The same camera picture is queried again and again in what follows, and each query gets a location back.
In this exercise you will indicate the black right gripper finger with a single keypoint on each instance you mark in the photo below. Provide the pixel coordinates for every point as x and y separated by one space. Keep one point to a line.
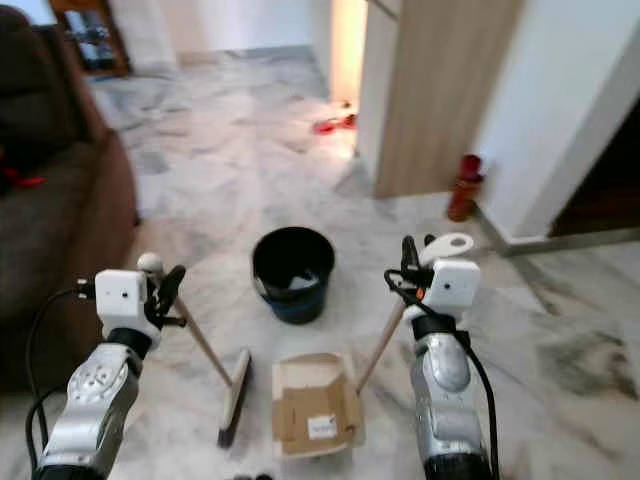
408 258
426 252

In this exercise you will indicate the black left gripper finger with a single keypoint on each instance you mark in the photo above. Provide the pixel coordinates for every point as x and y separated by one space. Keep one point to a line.
161 292
175 288

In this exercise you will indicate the brown cardboard box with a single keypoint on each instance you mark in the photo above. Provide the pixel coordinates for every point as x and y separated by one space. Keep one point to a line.
315 420

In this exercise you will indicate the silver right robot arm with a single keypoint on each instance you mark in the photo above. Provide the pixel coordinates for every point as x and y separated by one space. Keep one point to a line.
450 400

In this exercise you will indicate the small red floor item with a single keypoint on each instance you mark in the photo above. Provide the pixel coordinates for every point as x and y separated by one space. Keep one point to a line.
335 122

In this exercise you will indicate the red bottle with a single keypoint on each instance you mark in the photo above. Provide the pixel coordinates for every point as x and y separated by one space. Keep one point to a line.
466 190

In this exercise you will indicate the brown fabric sofa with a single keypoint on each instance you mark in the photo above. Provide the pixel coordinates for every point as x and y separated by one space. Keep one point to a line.
60 240

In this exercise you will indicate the black plastic bucket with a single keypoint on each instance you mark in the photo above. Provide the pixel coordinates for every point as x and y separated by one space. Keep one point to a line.
293 275

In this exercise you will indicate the light wooden panel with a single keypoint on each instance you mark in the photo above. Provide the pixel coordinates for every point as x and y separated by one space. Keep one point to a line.
445 95

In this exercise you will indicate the red item on sofa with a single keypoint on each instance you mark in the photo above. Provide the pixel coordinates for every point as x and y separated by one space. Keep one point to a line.
25 180

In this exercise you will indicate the dark wooden cabinet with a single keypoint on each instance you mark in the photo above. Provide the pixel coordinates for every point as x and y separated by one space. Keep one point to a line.
90 38

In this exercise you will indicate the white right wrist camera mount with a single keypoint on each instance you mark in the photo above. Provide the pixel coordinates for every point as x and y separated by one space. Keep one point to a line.
455 287

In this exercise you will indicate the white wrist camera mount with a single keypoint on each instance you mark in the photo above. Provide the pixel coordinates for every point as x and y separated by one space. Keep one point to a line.
455 287
118 295

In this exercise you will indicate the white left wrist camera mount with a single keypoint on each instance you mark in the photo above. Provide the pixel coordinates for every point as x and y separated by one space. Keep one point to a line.
118 295

